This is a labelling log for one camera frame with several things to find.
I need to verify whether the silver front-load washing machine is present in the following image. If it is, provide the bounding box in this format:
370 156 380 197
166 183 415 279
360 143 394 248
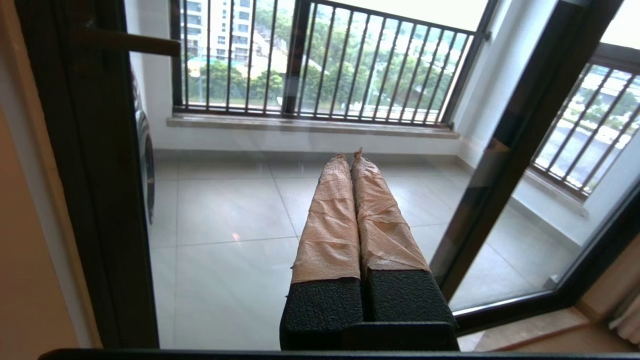
130 70 157 227

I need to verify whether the dark window frame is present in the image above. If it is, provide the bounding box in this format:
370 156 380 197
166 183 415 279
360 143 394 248
169 0 313 117

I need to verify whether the dark framed sliding glass door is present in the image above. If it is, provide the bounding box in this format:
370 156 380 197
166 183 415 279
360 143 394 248
450 180 640 337

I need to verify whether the dark door lever handle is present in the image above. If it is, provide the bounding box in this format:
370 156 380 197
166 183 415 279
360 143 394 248
75 27 182 57

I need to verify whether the stone side window sill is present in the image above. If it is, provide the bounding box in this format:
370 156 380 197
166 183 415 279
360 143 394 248
520 167 592 217

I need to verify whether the dark-framed fixed glass door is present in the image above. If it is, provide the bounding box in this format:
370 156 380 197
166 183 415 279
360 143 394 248
429 0 640 306

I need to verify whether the black balcony railing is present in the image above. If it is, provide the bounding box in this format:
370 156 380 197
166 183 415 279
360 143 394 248
172 0 493 127

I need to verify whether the dark-framed sliding glass door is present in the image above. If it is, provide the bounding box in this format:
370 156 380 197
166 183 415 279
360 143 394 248
15 0 626 351

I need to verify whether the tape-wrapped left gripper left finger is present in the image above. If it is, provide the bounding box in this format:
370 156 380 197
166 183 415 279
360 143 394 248
280 152 365 350

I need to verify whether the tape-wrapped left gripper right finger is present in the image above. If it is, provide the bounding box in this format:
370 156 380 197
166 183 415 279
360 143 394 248
350 147 459 328

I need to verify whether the black side window railing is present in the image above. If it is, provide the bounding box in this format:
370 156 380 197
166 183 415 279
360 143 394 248
529 41 640 197

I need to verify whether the round dark washer door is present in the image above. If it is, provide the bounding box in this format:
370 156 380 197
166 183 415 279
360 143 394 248
136 111 157 226

